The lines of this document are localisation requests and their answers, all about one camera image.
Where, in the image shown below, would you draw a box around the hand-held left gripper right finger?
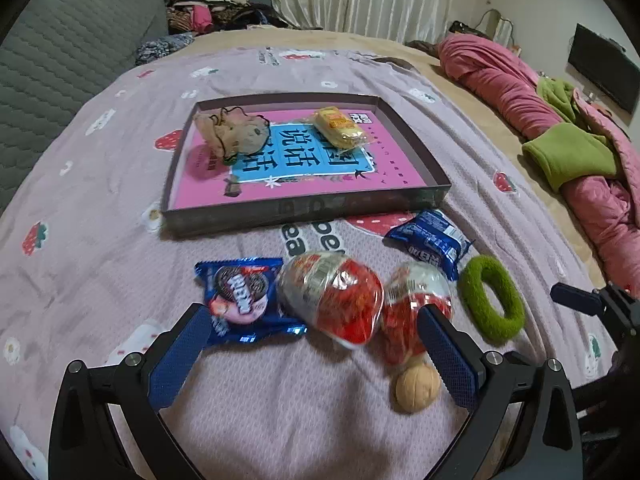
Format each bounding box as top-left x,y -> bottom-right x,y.
417,304 -> 588,480

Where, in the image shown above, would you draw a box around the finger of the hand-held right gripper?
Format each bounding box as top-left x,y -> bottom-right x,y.
550,282 -> 608,317

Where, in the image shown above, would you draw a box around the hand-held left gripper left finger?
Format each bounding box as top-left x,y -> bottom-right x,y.
47,303 -> 216,480

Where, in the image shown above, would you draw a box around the walnut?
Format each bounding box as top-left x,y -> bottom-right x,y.
395,365 -> 442,413

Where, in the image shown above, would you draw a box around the green felt ring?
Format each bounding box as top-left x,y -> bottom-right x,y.
459,255 -> 526,345

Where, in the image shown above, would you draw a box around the blue cookie packet pink strawberry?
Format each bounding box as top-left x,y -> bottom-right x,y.
194,257 -> 307,346

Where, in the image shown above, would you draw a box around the red white egg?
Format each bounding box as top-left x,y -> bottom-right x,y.
276,250 -> 385,351
381,262 -> 453,368

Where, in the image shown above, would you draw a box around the shallow box tray pink print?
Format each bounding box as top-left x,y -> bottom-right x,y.
160,92 -> 453,238

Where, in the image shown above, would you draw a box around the green fleece cloth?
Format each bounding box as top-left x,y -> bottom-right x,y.
522,77 -> 621,191

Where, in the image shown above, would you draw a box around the lavender printed blanket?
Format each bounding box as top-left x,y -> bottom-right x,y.
0,42 -> 621,480

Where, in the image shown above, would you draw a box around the pink quilt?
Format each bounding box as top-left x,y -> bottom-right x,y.
437,34 -> 640,286

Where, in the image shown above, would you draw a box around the black television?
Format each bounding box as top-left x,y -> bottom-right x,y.
567,23 -> 628,113

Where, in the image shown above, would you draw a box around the yellow snack cake packet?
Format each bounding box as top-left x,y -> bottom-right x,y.
312,106 -> 373,153

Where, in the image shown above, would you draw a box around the grey quilted headboard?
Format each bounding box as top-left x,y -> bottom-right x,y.
0,0 -> 168,216

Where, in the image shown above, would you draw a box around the dark floral cloth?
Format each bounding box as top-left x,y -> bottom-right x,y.
135,32 -> 196,66

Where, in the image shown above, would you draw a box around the pile of clothes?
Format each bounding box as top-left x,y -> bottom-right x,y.
165,0 -> 286,36

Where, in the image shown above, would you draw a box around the beige drawstring pouch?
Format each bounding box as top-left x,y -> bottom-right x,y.
194,106 -> 272,166

